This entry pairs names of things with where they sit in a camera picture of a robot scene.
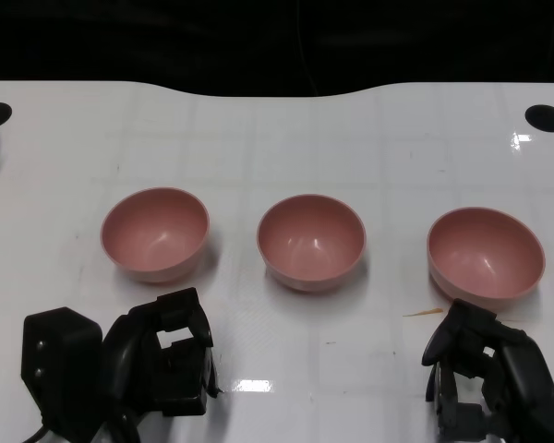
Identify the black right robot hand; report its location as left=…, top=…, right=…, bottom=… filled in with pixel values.
left=422, top=298, right=554, bottom=443

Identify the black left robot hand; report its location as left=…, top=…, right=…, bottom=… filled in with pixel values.
left=102, top=287, right=223, bottom=417

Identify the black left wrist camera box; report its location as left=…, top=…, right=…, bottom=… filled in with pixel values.
left=21, top=306, right=106, bottom=437

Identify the pink plastic bowl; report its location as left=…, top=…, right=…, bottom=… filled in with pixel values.
left=257, top=193, right=367, bottom=293
left=427, top=206, right=547, bottom=312
left=100, top=186, right=211, bottom=284

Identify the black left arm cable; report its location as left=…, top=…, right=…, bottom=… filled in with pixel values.
left=25, top=422, right=54, bottom=443

